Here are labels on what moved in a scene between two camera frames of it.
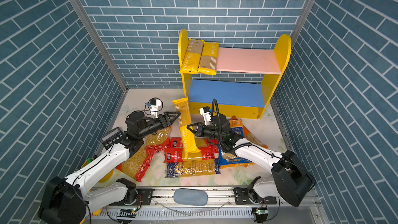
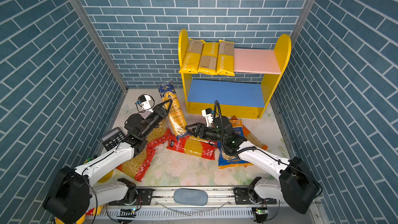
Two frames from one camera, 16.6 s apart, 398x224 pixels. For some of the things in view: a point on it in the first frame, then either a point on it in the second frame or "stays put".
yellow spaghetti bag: x=191 y=63 stays put
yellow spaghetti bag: x=209 y=58 stays put
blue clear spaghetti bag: x=193 y=168 to x=167 y=92
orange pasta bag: x=237 y=127 stays put
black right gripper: x=201 y=127 stays put
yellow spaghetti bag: x=189 y=148 to x=226 y=65
